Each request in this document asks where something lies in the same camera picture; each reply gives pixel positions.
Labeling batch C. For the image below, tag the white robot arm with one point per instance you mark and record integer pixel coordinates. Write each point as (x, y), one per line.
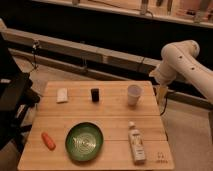
(180, 58)

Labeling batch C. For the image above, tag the black eraser block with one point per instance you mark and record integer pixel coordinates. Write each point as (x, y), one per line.
(95, 94)

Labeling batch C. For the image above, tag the white plastic cup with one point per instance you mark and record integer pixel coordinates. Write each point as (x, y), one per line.
(133, 94)

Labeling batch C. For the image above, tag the wooden folding table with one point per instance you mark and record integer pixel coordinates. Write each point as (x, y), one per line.
(111, 114)

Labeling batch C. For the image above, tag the green ribbed bowl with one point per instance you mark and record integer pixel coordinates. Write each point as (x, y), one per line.
(84, 142)

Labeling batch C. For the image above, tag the white bottle with label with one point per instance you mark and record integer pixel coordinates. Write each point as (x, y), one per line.
(136, 144)

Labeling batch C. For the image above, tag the orange carrot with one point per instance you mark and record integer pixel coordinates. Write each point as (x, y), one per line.
(48, 141)

